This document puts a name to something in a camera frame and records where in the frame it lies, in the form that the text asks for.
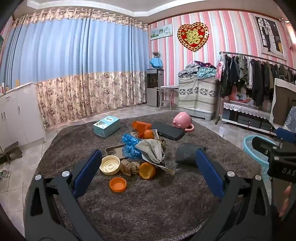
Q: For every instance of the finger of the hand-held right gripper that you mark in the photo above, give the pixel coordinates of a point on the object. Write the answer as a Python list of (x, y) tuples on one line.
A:
[(285, 134), (263, 144)]

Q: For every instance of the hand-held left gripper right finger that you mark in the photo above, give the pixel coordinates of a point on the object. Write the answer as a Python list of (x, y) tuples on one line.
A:
[(209, 173)]

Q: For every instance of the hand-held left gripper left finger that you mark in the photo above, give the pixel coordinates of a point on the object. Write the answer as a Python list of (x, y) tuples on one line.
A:
[(86, 171)]

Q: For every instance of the light blue plastic basket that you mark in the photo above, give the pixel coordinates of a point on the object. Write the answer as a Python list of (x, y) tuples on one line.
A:
[(253, 148)]

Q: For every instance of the cream round lid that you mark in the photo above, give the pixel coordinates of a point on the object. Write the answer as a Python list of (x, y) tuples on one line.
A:
[(108, 165)]

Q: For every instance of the black bag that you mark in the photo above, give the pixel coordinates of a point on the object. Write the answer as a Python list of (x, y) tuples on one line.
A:
[(187, 153)]

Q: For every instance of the orange plastic lid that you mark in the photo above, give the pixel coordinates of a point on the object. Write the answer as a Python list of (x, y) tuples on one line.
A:
[(118, 184)]

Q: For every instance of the brown paper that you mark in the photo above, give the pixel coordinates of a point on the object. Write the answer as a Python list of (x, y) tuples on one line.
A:
[(128, 168)]

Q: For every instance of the blue plastic bag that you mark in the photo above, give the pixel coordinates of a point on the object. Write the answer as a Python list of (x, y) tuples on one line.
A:
[(130, 146)]

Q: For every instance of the orange half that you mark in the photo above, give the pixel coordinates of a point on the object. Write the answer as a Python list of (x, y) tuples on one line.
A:
[(148, 171)]

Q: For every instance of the grey wrapper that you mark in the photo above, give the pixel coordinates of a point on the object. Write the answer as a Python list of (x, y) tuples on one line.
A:
[(150, 150)]

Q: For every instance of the orange plastic bag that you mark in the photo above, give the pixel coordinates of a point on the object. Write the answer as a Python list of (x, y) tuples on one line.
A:
[(140, 127)]

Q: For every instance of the small whole orange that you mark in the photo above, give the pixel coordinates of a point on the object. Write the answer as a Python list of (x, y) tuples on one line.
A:
[(149, 134)]

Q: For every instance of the person's right hand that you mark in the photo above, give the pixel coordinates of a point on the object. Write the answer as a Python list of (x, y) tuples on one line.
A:
[(286, 199)]

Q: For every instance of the blue patterned fringed cloth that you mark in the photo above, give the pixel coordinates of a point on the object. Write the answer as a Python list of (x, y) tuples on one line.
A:
[(291, 118)]

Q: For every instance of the low dark media cabinet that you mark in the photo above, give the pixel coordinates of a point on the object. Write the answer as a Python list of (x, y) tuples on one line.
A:
[(242, 121)]

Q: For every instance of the white framed brown board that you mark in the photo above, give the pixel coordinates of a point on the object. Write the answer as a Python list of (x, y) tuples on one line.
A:
[(283, 102)]

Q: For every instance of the brown phone case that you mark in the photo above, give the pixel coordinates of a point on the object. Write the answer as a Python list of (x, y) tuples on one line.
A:
[(113, 151)]

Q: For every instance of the white lace cloth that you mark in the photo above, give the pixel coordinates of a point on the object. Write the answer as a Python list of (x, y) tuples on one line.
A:
[(242, 108)]

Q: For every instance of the light blue tissue box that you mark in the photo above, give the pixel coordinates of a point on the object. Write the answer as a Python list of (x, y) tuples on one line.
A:
[(105, 128)]

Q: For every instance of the metal clothes rack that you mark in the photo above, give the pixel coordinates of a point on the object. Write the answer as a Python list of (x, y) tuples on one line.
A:
[(217, 120)]

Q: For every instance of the red framed picture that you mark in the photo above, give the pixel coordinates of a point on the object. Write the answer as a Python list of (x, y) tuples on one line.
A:
[(239, 97)]

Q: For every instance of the black zip case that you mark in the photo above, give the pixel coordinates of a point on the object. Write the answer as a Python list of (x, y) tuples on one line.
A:
[(167, 131)]

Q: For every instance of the pink pig mug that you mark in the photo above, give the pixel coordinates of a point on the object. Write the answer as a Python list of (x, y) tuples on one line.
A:
[(181, 119)]

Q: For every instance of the row of hanging clothes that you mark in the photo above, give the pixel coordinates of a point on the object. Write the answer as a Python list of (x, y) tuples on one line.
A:
[(256, 76)]

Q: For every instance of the small wooden stool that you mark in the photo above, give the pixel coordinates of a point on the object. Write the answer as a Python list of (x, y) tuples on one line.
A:
[(12, 151)]

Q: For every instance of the cabinet under patterned cloth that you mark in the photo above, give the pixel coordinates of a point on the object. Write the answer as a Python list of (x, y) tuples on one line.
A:
[(196, 92)]

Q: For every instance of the pink hanging bag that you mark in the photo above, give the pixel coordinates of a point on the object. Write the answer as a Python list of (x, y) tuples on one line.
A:
[(219, 68)]

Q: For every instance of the white cabinet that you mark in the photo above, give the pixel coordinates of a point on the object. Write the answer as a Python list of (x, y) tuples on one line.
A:
[(20, 111)]

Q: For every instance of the small metal side table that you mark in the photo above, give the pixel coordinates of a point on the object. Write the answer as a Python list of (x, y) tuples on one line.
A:
[(166, 88)]

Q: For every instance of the pile of folded clothes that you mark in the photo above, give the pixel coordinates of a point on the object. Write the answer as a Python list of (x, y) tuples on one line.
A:
[(201, 69)]

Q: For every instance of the grey water dispenser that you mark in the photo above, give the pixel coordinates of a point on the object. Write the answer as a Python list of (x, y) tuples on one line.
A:
[(154, 88)]

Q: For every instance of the blue and floral curtain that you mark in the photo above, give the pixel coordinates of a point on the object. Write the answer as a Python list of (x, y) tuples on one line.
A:
[(69, 58)]

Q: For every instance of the blue cloth bundle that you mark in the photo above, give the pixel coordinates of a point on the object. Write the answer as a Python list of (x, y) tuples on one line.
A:
[(155, 62)]

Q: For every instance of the small potted plant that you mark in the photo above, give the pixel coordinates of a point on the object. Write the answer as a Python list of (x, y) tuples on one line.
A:
[(156, 54)]

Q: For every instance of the window silhouette wall poster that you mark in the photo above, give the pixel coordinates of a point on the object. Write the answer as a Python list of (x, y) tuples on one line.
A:
[(268, 34)]

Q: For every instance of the red heart wall decoration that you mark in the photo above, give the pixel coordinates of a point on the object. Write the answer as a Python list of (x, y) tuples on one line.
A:
[(193, 36)]

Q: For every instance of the landscape wall picture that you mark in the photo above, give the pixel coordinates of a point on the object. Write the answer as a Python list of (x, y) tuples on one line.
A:
[(161, 32)]

